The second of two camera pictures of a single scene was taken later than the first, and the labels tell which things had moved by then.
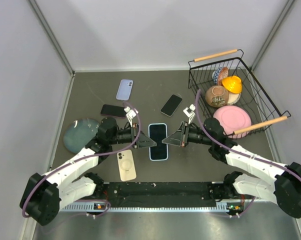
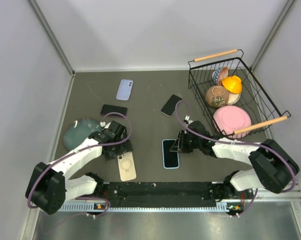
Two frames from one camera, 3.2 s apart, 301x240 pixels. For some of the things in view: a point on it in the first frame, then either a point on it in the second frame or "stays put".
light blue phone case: (157, 132) -> (171, 159)
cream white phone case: (126, 165) stays put
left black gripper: (143, 141) -> (124, 147)
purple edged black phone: (113, 111) stays put
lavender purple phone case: (124, 89) stays put
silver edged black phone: (171, 105) stays put
